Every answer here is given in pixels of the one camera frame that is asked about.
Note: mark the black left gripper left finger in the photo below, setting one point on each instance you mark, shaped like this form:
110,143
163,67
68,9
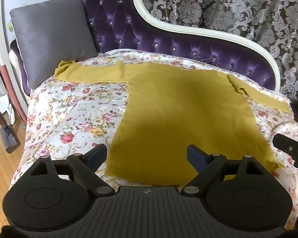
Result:
84,167

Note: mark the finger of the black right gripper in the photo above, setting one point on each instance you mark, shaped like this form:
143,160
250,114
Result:
285,144

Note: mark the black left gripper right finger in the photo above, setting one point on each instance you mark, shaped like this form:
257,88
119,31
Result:
208,169

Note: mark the mustard yellow knit sweater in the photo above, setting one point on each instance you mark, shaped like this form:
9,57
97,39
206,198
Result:
170,108

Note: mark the red grey stick vacuum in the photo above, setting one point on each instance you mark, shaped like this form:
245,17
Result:
9,139

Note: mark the brown silver damask curtain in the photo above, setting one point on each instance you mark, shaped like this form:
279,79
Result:
273,24

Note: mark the grey square pillow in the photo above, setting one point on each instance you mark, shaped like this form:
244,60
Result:
48,33

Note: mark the purple tufted headboard white frame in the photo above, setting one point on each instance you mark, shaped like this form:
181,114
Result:
126,24

